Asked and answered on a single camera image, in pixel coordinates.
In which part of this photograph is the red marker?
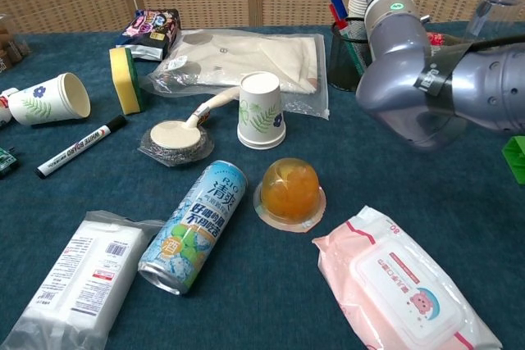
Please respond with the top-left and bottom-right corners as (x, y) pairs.
(329, 3), (367, 77)

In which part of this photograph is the black mesh pen holder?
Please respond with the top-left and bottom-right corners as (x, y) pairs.
(327, 16), (375, 93)

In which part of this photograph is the black whiteboard marker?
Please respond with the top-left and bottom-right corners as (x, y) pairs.
(35, 114), (128, 180)

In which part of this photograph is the stack of white paper cups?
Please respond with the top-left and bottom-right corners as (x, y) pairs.
(347, 0), (369, 24)

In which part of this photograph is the cola bottle with red label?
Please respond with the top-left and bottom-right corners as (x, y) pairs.
(425, 31), (473, 59)

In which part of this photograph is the white cloth in plastic bag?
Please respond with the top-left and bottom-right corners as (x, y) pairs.
(140, 29), (331, 121)

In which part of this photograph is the clear plastic water bottle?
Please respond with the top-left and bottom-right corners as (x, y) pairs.
(464, 0), (525, 40)

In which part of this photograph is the floral paper cup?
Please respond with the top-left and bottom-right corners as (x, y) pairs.
(236, 70), (287, 151)
(7, 72), (92, 127)

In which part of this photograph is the dark purple snack bag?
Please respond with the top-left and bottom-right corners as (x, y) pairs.
(114, 7), (182, 61)

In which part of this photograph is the orange fruit jelly cup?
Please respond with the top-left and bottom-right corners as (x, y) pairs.
(252, 157), (328, 234)

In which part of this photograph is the green plastic part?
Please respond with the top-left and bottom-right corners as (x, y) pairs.
(501, 134), (525, 185)

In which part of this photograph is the yellow and green sponge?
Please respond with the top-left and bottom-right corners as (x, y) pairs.
(108, 46), (146, 116)

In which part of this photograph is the light blue drink can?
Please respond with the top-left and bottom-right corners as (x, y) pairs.
(137, 159), (249, 297)

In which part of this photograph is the pink wet wipes pack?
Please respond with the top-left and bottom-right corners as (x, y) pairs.
(312, 204), (504, 350)

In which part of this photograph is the clear box with brown contents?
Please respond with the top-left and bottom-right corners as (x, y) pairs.
(0, 13), (32, 75)

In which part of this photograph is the green circuit board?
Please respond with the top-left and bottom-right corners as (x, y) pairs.
(0, 145), (21, 180)

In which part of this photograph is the white wipes pack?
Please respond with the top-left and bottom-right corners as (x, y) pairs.
(0, 210), (166, 350)

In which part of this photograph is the steel wool scrubber with handle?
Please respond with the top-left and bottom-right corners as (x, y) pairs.
(137, 86), (241, 168)

